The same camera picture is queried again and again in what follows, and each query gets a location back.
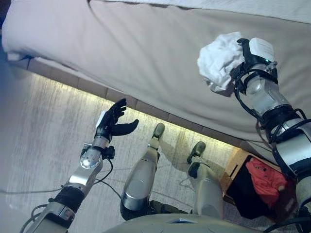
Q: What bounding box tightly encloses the silver right robot leg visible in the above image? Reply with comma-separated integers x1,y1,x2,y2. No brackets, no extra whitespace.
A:
187,141,224,219

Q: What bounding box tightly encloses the bed mattress with light sheet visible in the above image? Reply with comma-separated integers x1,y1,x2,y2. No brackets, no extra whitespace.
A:
1,0,311,146

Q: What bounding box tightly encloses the tan padded bed frame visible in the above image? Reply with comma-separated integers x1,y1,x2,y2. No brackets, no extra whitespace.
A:
24,57,280,168

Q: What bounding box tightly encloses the thin grey floor cable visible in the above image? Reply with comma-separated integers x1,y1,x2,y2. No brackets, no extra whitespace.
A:
0,185,64,195

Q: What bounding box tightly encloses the white garment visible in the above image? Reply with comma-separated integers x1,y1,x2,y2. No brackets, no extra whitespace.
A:
197,31,246,92

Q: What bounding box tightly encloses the white textured quilt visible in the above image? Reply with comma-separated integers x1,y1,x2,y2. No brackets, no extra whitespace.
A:
88,0,311,25

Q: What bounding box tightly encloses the light textured rug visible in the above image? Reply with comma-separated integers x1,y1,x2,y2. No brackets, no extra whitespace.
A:
4,72,311,233

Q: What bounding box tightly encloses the woven tan basket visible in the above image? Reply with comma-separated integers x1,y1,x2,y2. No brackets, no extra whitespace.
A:
220,148,301,223

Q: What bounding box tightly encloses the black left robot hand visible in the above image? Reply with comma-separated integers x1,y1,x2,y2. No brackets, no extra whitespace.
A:
95,98,139,141

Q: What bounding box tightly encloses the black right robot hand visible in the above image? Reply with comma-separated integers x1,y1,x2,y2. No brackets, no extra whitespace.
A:
237,37,276,67

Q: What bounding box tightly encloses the orange garment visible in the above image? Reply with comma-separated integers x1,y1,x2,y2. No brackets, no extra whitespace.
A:
245,157,289,207

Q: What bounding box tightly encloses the silver robot leg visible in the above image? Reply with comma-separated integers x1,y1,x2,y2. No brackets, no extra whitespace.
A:
187,141,224,219
120,122,166,220

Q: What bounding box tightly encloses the silver left robot leg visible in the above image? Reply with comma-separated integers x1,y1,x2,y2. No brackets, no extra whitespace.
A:
120,122,166,220

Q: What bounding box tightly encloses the grey robot torso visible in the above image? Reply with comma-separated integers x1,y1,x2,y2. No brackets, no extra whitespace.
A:
104,201,258,233

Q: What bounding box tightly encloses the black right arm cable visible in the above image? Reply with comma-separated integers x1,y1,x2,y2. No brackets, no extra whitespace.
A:
232,65,307,146

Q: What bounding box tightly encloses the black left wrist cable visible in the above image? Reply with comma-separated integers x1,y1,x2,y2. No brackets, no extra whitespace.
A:
94,157,122,196

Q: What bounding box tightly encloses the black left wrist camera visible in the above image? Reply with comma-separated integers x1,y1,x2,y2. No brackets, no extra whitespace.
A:
104,146,116,160

